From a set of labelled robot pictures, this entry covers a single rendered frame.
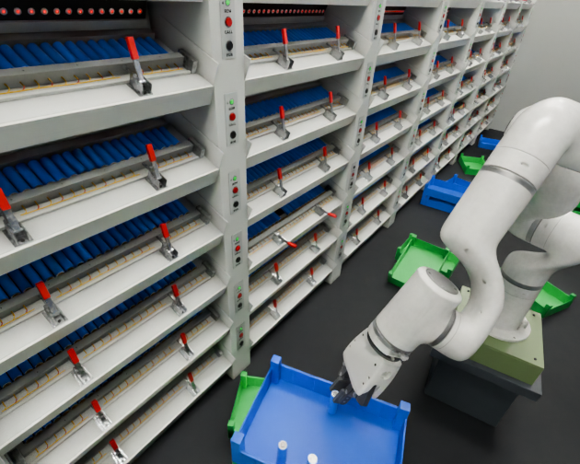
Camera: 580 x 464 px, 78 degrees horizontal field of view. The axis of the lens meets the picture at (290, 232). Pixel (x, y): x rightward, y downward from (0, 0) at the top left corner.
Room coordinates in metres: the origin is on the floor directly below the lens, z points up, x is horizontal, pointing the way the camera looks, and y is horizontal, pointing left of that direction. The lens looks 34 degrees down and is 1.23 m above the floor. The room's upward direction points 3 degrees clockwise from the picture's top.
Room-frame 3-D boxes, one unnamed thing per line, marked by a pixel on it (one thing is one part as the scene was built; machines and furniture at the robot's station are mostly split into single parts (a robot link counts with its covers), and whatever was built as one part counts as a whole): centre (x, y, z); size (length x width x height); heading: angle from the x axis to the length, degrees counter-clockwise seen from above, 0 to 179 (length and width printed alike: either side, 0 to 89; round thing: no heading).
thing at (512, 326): (0.85, -0.71, 0.46); 0.19 x 0.19 x 0.18
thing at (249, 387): (0.68, 0.00, 0.04); 0.30 x 0.20 x 0.08; 85
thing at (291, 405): (0.36, -0.09, 0.52); 0.30 x 0.20 x 0.08; 71
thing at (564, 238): (0.82, -0.74, 0.67); 0.19 x 0.12 x 0.24; 39
